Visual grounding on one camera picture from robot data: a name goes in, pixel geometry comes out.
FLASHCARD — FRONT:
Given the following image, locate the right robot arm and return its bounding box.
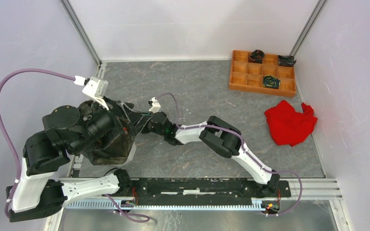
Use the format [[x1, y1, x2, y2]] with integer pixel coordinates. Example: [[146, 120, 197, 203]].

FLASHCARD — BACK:
[[141, 112, 280, 196]]

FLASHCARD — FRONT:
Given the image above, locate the white trash bin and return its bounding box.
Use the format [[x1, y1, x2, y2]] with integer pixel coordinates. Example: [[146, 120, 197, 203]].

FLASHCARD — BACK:
[[114, 142, 137, 167]]

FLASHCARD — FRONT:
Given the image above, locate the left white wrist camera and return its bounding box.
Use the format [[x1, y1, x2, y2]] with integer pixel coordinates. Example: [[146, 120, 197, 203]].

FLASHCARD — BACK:
[[74, 76, 109, 110]]

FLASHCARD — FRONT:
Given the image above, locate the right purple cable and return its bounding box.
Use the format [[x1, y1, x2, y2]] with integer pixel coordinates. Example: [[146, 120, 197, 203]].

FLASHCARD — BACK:
[[155, 92, 304, 217]]

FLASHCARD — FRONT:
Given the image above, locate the orange black rolled tie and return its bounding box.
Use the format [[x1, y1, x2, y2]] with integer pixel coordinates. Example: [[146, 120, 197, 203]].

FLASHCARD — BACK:
[[248, 50, 265, 64]]

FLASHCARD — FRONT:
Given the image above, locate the right aluminium corner post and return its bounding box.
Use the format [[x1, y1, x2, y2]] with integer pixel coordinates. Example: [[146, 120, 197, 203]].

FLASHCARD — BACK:
[[290, 0, 328, 56]]

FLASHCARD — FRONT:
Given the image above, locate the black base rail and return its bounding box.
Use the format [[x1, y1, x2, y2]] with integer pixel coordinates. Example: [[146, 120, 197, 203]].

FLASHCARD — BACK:
[[112, 178, 291, 206]]

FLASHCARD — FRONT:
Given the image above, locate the blue yellow rolled tie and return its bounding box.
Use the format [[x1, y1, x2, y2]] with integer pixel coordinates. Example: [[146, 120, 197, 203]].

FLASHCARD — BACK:
[[263, 75, 281, 89]]

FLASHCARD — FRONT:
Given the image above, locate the dark grey rolled tie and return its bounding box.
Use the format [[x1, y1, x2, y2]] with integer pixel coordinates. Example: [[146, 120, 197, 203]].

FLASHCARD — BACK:
[[277, 55, 297, 67]]

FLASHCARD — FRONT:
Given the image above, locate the red cloth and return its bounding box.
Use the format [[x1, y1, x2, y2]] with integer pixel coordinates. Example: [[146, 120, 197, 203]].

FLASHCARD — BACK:
[[264, 100, 318, 147]]

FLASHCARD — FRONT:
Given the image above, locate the wooden compartment tray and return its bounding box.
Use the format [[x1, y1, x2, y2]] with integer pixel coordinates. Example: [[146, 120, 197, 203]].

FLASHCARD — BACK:
[[228, 50, 297, 97]]

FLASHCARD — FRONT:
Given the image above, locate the aluminium corner post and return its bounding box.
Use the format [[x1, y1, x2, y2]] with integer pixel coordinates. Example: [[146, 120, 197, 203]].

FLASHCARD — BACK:
[[59, 0, 102, 66], [290, 0, 328, 56]]

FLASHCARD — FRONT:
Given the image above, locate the black trash bag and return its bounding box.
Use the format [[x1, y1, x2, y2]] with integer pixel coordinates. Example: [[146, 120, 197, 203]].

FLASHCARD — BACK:
[[81, 103, 137, 166]]

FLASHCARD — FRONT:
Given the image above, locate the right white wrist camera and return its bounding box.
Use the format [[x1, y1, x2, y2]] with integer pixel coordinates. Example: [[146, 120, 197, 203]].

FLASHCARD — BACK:
[[148, 97, 161, 113]]

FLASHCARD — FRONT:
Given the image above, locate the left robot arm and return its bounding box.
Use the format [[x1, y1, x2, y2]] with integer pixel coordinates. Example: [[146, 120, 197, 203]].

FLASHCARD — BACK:
[[5, 99, 135, 222]]

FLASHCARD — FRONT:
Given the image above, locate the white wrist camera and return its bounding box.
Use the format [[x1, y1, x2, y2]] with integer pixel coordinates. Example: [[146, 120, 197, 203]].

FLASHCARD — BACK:
[[74, 76, 109, 110], [148, 97, 161, 113]]

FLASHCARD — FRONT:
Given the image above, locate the left aluminium corner post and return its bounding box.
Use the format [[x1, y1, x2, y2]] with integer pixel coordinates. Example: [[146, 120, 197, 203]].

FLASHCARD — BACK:
[[59, 0, 102, 66]]

